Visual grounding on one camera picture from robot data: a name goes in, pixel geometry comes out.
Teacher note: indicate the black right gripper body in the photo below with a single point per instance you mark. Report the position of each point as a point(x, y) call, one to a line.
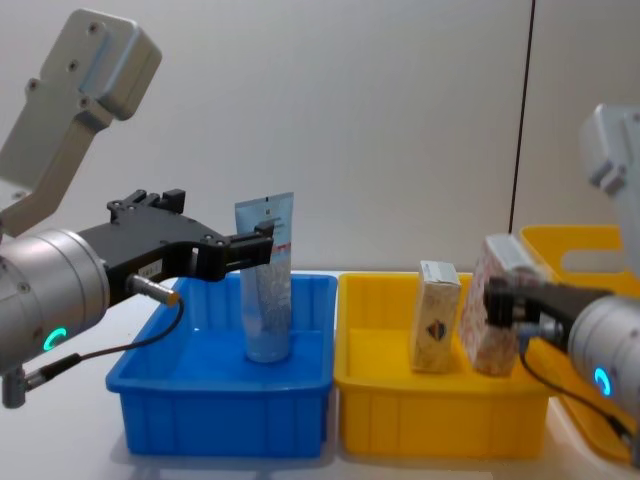
point(555, 307)

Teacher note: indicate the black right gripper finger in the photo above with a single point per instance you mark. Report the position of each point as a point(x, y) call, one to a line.
point(505, 305)

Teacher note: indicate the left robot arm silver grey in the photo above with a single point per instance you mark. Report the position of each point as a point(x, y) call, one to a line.
point(47, 295)

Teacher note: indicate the pale blue squeeze tube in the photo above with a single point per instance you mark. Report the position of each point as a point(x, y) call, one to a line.
point(267, 310)

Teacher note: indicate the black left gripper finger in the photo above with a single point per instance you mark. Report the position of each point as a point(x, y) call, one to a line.
point(265, 229)
point(240, 250)

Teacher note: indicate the blue plastic bin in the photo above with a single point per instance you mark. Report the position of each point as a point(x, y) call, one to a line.
point(220, 400)

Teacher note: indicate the cream cardboard box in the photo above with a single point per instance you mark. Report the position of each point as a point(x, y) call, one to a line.
point(435, 320)

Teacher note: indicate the red white patterned box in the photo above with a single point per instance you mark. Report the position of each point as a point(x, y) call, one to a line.
point(487, 350)

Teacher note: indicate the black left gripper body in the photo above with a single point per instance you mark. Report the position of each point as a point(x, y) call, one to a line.
point(145, 240)

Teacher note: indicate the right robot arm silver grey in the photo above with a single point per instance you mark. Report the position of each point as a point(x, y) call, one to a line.
point(612, 340)

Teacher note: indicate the yellow plastic bin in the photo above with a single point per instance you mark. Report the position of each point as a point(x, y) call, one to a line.
point(430, 415)

